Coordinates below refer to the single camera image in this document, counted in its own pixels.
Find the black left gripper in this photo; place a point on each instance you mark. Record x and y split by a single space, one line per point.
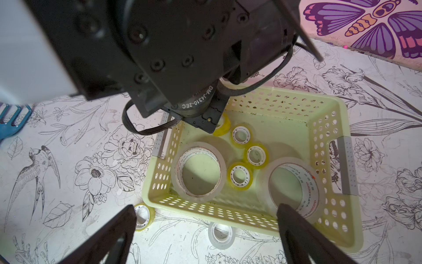
203 110

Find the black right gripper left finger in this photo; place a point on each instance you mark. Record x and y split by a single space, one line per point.
110 243

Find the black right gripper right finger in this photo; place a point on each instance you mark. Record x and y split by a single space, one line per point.
302 243

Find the yellow tape roll cluster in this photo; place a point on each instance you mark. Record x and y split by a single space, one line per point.
241 135
223 126
256 155

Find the large clear tape roll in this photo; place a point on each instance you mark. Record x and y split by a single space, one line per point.
198 172
293 182

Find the pale green perforated storage basket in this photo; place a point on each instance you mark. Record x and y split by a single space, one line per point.
272 146

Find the small clear tape roll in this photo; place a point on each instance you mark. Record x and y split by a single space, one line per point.
221 236

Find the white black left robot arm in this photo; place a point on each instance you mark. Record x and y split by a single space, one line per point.
167 55

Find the blue yellow garden fork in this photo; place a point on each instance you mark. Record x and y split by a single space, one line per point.
17 120

